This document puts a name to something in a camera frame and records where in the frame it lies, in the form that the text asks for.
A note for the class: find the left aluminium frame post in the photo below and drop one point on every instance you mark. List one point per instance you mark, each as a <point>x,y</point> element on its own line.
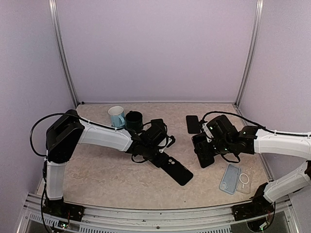
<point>61,51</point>

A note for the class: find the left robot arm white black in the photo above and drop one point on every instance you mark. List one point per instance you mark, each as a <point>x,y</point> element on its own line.
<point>70,129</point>

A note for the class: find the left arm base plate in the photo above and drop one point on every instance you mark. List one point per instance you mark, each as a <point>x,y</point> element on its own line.
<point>65,210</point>

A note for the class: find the light blue ceramic mug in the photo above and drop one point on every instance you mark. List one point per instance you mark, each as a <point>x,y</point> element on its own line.
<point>117,116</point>

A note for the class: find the aluminium frame post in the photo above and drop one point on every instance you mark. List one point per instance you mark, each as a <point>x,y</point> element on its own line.
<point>251,52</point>
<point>61,51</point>

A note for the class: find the dark green ceramic mug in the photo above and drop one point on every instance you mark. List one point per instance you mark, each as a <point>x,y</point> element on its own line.
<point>134,121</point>

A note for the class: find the black phone upper right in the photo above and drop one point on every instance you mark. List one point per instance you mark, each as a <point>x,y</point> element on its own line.
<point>193,126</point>

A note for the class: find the black phone case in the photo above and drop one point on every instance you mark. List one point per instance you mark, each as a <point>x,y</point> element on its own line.
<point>177,171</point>

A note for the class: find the right aluminium frame post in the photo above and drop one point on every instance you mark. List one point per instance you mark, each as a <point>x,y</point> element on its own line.
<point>251,52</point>

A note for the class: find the clear magsafe phone case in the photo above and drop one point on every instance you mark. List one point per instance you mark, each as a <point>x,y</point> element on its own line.
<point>245,180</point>

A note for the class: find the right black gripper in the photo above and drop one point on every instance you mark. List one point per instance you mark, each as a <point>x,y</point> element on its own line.
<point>204,151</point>

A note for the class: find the light blue phone case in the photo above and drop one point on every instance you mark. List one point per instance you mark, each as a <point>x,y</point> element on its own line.
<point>230,179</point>

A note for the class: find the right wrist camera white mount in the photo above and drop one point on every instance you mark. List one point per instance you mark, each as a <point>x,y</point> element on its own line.
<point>207,132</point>

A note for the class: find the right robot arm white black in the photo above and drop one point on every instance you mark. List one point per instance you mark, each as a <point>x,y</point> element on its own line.
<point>220,137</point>

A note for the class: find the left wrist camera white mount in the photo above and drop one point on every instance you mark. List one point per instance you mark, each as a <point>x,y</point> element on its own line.
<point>166,143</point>

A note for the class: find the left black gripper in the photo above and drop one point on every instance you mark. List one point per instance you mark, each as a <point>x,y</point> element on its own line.
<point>158,162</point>

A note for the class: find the black phone pink edge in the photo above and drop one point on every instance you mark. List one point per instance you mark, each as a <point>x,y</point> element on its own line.
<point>198,138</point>

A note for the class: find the front aluminium rail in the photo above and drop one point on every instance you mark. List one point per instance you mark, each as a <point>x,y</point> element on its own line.
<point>216,219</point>

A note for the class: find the white grey ringed plate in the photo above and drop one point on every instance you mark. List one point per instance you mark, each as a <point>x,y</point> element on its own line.
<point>145,126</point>

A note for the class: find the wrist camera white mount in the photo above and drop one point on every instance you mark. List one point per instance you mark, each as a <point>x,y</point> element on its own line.
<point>207,132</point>
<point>166,143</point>

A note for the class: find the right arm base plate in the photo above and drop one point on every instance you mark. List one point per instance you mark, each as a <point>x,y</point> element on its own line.
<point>251,210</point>

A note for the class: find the black phone upper middle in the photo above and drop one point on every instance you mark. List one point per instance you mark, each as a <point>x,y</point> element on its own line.
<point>157,121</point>

